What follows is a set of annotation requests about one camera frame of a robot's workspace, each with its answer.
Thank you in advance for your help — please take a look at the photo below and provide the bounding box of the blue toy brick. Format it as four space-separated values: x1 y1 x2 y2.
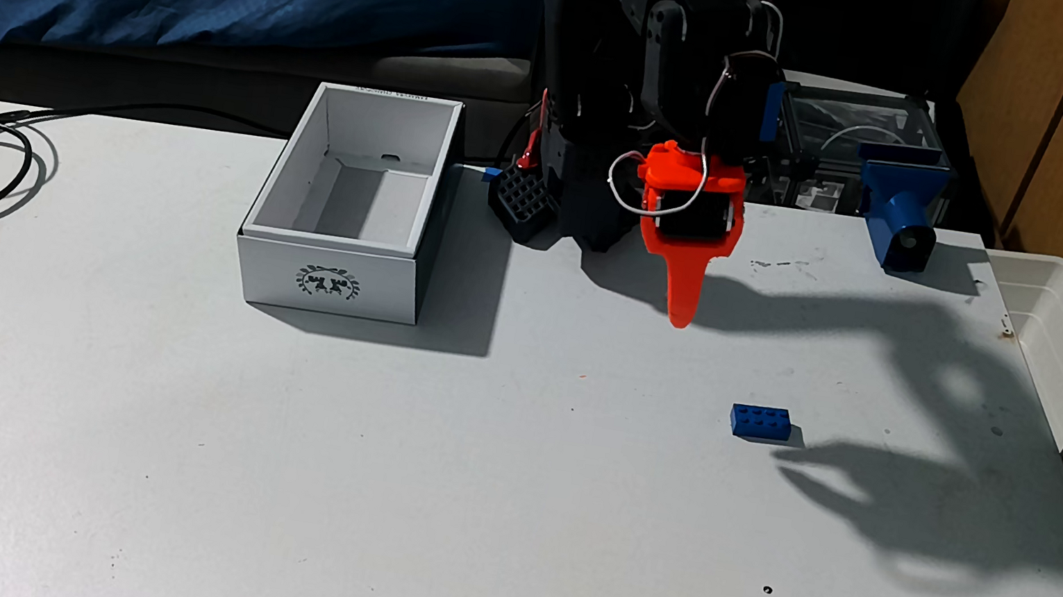
728 403 795 446

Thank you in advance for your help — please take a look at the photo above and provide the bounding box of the white cardboard box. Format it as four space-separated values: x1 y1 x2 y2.
226 71 467 331

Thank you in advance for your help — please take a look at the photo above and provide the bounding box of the clear enclosure with black frame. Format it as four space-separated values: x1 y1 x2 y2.
767 72 963 231

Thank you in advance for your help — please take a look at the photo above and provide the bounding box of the blue printed camera mount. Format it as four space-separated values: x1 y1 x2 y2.
842 140 957 279

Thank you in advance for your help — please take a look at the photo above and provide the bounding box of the dark bed frame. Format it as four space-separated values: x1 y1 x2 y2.
0 0 537 180

